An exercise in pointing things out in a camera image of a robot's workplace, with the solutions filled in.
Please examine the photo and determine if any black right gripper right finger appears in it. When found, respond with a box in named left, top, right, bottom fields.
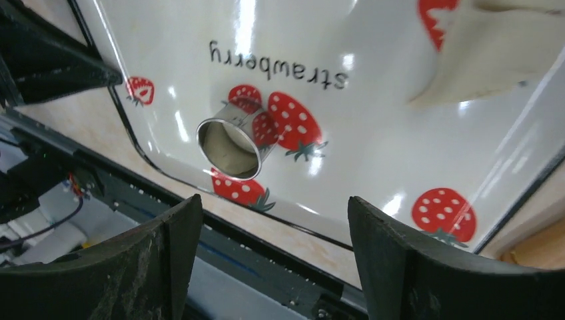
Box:
left=347, top=196, right=564, bottom=319

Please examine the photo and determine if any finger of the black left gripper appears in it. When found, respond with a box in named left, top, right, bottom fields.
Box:
left=1, top=1, right=123, bottom=106

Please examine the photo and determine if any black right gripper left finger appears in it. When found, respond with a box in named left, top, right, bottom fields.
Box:
left=1, top=195, right=203, bottom=319

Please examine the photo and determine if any round metal cutter ring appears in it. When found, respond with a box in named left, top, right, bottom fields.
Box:
left=196, top=102, right=280, bottom=181

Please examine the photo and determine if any white strawberry print tray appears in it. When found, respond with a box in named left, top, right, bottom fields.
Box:
left=76, top=1, right=564, bottom=253

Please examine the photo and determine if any dough scrap piece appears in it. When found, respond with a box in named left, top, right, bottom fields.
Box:
left=411, top=1, right=564, bottom=106

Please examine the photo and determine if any white dough lump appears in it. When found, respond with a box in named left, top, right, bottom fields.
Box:
left=201, top=121, right=259, bottom=179

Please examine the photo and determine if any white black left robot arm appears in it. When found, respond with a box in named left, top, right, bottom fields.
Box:
left=1, top=1, right=123, bottom=224

